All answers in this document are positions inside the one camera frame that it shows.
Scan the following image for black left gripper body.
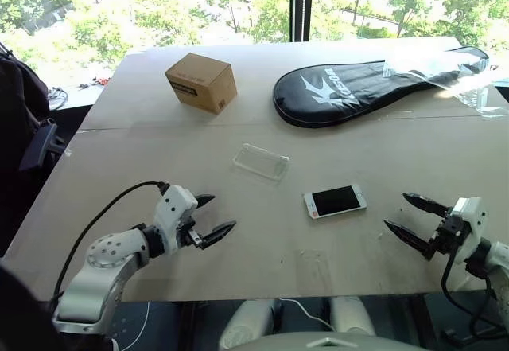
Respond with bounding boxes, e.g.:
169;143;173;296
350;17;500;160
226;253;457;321
176;212;204;250

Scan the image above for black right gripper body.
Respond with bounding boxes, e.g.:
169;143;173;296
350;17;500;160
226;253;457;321
422;207;472;262

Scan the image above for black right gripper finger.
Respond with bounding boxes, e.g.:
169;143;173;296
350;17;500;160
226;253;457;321
402;192;453;221
383;219;435;257

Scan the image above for clear phone case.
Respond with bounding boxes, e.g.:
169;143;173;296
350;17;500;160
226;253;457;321
231;142;289;185

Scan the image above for white smartphone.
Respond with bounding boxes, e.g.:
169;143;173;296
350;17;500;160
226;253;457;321
303;185;367;220

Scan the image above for brown cardboard box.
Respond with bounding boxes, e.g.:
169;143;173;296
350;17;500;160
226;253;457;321
165;52;239;116

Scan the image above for white robot legs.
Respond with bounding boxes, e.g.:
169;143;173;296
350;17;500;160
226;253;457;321
217;295;430;351

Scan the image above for clear plastic wrap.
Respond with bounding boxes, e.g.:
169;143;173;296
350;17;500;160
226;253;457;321
381;51;509;120

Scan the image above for black racket cover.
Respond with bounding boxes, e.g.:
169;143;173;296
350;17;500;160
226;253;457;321
272;45;491;128

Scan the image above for black office chair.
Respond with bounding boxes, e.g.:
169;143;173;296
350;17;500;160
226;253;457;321
0;42;67;256

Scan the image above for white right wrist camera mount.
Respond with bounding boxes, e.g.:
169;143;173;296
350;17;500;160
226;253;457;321
453;196;489;265

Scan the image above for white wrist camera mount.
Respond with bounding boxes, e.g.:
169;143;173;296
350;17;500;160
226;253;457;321
153;184;199;255
453;196;489;265

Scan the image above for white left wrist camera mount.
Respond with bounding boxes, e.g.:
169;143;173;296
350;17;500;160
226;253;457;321
153;184;199;255

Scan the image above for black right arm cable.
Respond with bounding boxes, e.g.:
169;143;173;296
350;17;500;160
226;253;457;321
441;250;509;341

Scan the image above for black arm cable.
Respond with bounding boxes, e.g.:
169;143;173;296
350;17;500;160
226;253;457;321
52;181;171;301
441;250;509;341

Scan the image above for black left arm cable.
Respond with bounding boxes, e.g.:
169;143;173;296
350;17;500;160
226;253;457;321
52;181;171;301

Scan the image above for white thin cable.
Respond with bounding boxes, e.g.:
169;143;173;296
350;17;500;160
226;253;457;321
278;297;338;331

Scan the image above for tangled cables on sill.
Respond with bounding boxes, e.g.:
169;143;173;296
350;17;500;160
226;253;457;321
47;76;111;110

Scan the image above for black window frame post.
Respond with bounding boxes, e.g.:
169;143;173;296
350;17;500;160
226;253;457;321
288;0;317;43

